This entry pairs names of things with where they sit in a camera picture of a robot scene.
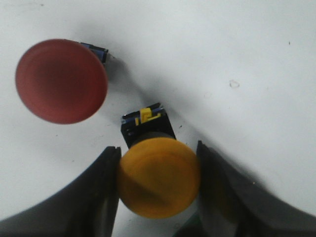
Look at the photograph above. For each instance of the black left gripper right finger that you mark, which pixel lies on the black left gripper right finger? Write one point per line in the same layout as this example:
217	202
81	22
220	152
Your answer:
233	205

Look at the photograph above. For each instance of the yellow button with yellow tab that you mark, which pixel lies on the yellow button with yellow tab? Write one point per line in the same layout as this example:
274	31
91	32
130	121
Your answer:
159	176

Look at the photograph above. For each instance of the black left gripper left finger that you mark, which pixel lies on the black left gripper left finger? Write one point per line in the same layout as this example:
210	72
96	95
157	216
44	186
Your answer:
86	207

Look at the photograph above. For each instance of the red button on white table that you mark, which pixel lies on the red button on white table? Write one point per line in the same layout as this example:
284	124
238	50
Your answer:
62	81

